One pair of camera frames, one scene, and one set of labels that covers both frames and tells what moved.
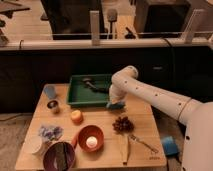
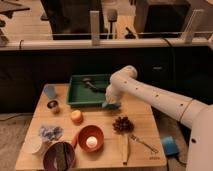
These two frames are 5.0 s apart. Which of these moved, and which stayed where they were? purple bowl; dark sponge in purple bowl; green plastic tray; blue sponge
Moved: blue sponge
Stayed: green plastic tray; purple bowl; dark sponge in purple bowl
